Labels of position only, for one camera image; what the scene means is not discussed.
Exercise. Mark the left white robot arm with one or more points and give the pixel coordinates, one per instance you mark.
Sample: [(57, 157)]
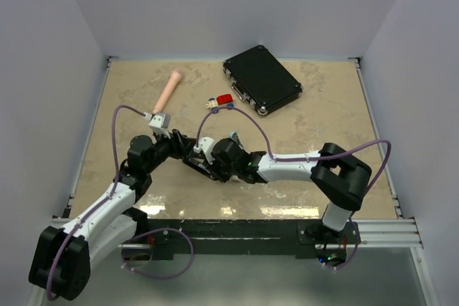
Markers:
[(65, 257)]

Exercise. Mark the aluminium frame rail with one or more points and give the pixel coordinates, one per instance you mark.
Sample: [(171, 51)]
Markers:
[(389, 233)]

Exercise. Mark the red white toy car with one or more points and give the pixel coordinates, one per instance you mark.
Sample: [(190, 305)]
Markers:
[(221, 100)]

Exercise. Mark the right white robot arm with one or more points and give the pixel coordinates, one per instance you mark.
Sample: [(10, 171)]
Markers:
[(342, 177)]

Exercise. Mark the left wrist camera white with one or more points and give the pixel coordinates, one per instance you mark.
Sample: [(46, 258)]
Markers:
[(158, 123)]

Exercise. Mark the black stapler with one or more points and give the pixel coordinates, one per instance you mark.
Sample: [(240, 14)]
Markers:
[(198, 162)]

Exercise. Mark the light blue stapler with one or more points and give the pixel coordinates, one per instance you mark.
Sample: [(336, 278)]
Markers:
[(234, 136)]

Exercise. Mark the black metal-edged briefcase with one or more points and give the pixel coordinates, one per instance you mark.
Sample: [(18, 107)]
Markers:
[(259, 79)]

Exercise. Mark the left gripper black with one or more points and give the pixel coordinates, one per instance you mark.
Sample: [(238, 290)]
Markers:
[(182, 146)]

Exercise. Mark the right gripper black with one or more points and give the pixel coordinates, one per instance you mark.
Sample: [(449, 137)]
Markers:
[(224, 178)]

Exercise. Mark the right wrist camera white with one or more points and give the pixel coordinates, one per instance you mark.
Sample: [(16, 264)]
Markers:
[(205, 146)]

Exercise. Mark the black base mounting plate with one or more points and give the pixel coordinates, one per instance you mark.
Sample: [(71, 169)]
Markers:
[(303, 239)]

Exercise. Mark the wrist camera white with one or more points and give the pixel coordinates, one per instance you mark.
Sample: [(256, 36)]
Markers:
[(205, 146), (158, 123)]

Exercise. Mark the pink plastic flashlight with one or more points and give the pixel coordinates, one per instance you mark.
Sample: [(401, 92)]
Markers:
[(174, 79)]

